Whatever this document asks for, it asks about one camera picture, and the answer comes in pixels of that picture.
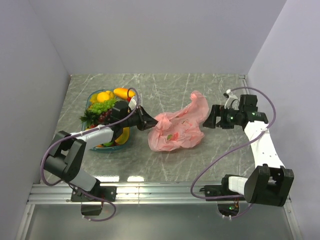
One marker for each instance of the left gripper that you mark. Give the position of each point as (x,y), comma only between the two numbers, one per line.
(146,121)

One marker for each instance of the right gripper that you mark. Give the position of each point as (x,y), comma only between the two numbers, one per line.
(218,110)

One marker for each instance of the pink plastic bag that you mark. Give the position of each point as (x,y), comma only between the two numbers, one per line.
(180,129)

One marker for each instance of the orange mango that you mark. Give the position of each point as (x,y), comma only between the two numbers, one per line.
(123,138)
(124,93)

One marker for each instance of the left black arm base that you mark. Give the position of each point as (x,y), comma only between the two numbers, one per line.
(92,202)

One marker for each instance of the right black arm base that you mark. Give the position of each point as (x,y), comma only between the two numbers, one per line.
(228,202)

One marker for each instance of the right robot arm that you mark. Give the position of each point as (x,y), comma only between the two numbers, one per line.
(270,182)

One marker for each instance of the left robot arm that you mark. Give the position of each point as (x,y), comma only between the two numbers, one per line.
(64,157)

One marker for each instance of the orange mango at tray bottom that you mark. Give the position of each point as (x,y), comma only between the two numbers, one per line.
(123,138)

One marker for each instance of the purple grape bunch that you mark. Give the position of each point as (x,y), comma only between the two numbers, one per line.
(104,118)

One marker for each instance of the green grape bunch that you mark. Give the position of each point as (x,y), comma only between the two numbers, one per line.
(100,107)

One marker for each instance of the teal plastic fruit tray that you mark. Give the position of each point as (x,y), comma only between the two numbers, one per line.
(110,146)

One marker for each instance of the yellow orange fruit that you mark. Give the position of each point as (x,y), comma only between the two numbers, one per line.
(103,96)

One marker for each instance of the green pineapple crown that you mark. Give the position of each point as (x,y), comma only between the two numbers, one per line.
(89,117)

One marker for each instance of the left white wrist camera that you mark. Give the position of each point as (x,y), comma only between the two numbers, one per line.
(132,101)

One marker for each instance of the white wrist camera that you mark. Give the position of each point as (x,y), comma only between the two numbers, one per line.
(132,101)
(232,101)

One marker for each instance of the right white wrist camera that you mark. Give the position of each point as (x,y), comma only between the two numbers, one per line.
(232,101)

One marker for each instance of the aluminium mounting rail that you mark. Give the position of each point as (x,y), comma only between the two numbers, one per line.
(136,193)

